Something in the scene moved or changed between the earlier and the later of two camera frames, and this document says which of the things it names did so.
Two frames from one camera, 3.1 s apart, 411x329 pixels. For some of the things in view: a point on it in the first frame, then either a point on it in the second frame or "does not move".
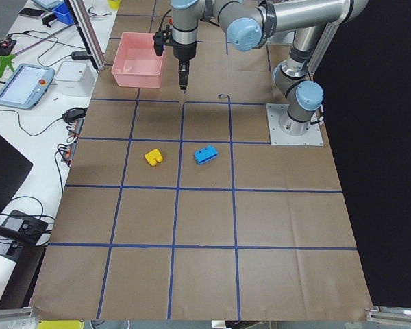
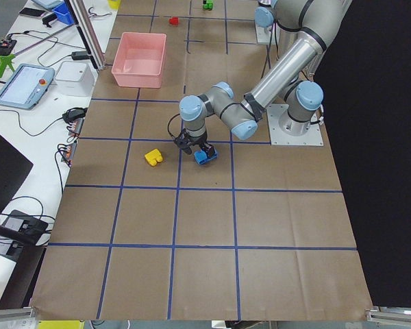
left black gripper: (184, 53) → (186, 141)
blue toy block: (205, 154) does not move
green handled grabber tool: (3, 61) does not move
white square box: (75, 78) does not move
